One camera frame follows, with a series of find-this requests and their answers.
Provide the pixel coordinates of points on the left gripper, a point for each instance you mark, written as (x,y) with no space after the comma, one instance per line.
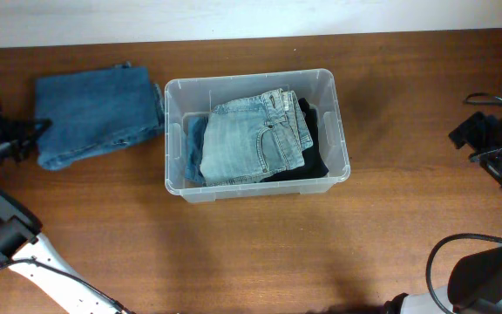
(20,137)

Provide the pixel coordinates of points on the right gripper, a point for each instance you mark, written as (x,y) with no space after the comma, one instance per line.
(471,129)

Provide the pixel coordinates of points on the dark blue jeans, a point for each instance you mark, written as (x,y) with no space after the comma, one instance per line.
(96,112)

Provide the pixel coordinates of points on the small blue denim shorts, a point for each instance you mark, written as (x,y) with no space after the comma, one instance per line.
(195,141)

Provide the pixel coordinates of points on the black garment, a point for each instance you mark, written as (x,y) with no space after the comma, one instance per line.
(314,166)

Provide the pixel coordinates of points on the light blue jeans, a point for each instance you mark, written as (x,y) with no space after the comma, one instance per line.
(250,139)

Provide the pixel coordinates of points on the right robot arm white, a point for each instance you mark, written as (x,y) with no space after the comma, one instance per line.
(475,283)

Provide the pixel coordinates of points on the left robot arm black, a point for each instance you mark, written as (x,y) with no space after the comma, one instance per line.
(25,250)

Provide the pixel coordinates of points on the clear plastic storage container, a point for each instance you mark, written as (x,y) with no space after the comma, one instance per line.
(187,97)

